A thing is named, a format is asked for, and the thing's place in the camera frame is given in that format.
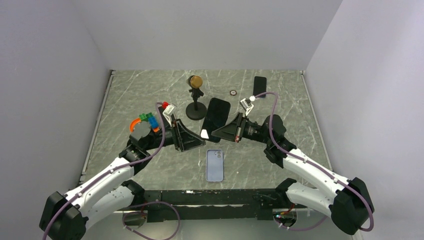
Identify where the lilac phone case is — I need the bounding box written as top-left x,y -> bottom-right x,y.
205,149 -> 224,182

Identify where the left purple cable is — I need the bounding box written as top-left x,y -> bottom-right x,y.
41,101 -> 182,240

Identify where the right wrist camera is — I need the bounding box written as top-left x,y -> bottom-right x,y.
239,95 -> 256,117

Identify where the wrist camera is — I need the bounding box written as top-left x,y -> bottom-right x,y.
239,95 -> 256,117
161,101 -> 177,126

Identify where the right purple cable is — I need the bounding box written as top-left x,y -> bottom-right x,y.
250,91 -> 375,233

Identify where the blue smartphone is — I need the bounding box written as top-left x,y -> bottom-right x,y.
253,76 -> 267,98

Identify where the purple cable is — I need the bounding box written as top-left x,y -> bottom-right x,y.
250,91 -> 375,233
41,101 -> 182,240

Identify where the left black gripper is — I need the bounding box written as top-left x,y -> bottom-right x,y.
144,119 -> 206,152

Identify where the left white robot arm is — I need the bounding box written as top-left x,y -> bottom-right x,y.
39,119 -> 206,240

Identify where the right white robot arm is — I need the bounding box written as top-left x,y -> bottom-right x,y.
210,112 -> 375,235

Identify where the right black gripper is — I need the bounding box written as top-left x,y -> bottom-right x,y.
212,112 -> 273,145

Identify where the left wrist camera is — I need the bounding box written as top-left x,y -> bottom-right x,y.
161,101 -> 177,126

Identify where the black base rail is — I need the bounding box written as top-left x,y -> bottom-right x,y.
122,188 -> 297,223

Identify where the orange toy with blocks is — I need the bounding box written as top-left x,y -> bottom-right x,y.
129,112 -> 160,133

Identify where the black phone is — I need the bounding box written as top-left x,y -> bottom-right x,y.
200,97 -> 231,143

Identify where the black stand with gold disc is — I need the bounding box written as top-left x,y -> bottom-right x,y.
185,75 -> 207,121

